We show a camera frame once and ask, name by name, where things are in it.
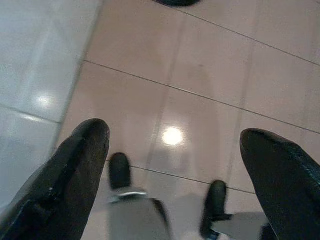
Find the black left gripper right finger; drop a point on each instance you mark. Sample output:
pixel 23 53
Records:
pixel 285 180

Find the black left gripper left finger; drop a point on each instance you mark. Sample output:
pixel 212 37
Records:
pixel 75 170

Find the black round object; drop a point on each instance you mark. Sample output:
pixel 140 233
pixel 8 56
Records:
pixel 175 2

